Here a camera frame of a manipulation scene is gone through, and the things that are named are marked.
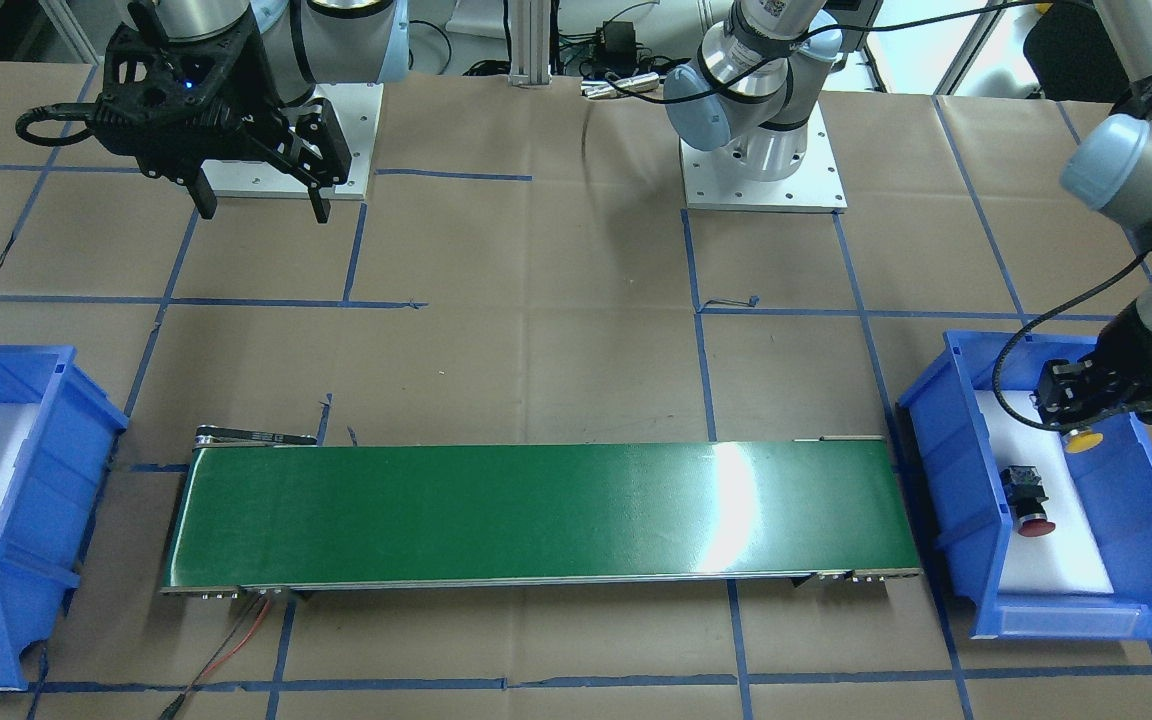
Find yellow push button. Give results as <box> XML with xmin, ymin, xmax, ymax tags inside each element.
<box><xmin>1062</xmin><ymin>427</ymin><xmax>1105</xmax><ymax>455</ymax></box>

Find black braided cable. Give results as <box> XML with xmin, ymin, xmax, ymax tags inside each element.
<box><xmin>992</xmin><ymin>250</ymin><xmax>1152</xmax><ymax>433</ymax></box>

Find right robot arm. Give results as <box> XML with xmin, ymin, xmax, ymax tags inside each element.
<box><xmin>82</xmin><ymin>1</ymin><xmax>408</xmax><ymax>223</ymax></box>

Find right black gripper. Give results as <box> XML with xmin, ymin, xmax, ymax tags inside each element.
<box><xmin>86</xmin><ymin>26</ymin><xmax>353</xmax><ymax>223</ymax></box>

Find red black conveyor wires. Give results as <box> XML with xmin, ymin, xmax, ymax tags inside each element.
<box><xmin>158</xmin><ymin>592</ymin><xmax>279</xmax><ymax>720</ymax></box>

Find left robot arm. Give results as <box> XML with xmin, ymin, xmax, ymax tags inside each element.
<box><xmin>684</xmin><ymin>9</ymin><xmax>1132</xmax><ymax>441</ymax></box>

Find blue bin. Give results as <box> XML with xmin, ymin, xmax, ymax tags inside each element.
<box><xmin>0</xmin><ymin>344</ymin><xmax>129</xmax><ymax>691</ymax></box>
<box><xmin>899</xmin><ymin>331</ymin><xmax>1152</xmax><ymax>641</ymax></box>

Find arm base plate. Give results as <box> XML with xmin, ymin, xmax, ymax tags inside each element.
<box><xmin>198</xmin><ymin>82</ymin><xmax>382</xmax><ymax>200</ymax></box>
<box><xmin>679</xmin><ymin>104</ymin><xmax>849</xmax><ymax>214</ymax></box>

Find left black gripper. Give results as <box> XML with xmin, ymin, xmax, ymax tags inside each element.
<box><xmin>1036</xmin><ymin>305</ymin><xmax>1152</xmax><ymax>430</ymax></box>

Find green conveyor belt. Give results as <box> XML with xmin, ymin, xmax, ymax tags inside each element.
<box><xmin>161</xmin><ymin>439</ymin><xmax>922</xmax><ymax>594</ymax></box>

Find red push button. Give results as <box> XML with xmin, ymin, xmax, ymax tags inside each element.
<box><xmin>1000</xmin><ymin>465</ymin><xmax>1056</xmax><ymax>538</ymax></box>

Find aluminium frame post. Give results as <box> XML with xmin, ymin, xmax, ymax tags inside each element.
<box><xmin>503</xmin><ymin>1</ymin><xmax>558</xmax><ymax>88</ymax></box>

